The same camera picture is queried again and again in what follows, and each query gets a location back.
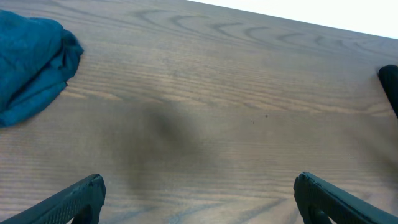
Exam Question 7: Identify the black knit garment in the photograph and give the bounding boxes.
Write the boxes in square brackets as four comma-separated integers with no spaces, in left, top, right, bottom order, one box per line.
[377,65,398,116]

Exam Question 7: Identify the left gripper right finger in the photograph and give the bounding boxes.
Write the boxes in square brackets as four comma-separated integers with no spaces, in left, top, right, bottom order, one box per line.
[294,172,397,224]

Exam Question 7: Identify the navy blue shorts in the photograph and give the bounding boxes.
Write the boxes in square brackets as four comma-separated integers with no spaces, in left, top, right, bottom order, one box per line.
[1,11,84,128]

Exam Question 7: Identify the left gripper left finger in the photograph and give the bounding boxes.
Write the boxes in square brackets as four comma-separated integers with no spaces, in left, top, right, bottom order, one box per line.
[1,174,106,224]

